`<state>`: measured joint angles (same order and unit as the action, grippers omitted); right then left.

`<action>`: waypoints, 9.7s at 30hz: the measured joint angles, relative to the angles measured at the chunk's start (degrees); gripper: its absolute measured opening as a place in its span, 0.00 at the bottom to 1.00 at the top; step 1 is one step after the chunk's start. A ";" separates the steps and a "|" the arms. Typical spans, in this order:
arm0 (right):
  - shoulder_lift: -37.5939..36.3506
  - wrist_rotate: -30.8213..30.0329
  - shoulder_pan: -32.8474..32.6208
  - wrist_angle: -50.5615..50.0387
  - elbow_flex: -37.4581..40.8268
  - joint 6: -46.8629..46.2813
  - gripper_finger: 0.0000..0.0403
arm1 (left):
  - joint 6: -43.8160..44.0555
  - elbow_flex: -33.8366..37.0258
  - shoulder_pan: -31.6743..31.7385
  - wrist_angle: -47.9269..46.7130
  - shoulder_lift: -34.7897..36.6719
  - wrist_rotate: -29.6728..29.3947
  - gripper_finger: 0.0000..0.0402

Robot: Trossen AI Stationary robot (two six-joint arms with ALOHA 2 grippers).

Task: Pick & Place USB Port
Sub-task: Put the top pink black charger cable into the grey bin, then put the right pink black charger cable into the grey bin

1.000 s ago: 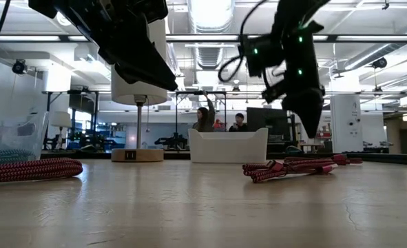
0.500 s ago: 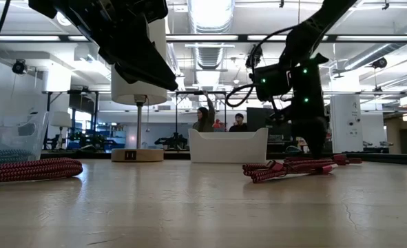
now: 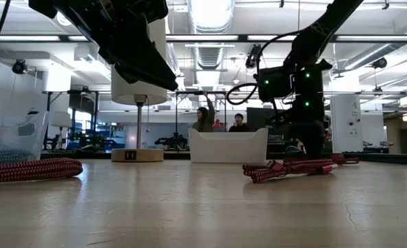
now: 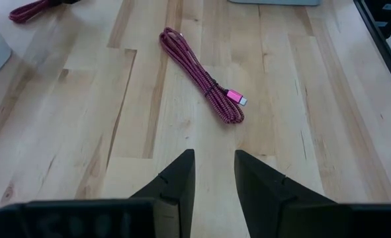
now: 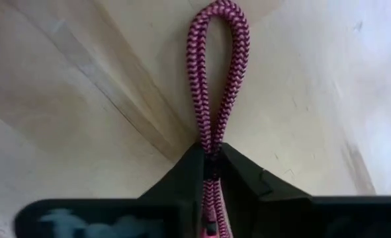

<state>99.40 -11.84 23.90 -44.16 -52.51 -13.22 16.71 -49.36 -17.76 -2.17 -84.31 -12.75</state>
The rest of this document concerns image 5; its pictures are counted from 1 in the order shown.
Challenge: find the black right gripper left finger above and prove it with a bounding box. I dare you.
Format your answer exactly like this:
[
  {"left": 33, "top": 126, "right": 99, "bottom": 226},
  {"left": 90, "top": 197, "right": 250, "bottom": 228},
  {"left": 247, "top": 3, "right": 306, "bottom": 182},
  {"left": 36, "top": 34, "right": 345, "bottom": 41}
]
[{"left": 14, "top": 142, "right": 206, "bottom": 238}]

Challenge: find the red braided USB cable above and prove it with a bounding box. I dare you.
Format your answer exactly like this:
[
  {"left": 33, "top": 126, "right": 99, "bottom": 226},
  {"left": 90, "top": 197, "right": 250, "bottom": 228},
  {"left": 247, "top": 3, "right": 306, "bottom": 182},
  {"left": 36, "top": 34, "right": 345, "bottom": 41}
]
[{"left": 185, "top": 0, "right": 251, "bottom": 238}]

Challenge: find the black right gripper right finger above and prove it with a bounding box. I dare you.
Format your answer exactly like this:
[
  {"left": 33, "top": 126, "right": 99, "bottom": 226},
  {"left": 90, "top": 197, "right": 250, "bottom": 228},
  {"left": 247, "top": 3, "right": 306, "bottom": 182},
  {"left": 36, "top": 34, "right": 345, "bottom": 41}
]
[{"left": 219, "top": 142, "right": 391, "bottom": 238}]

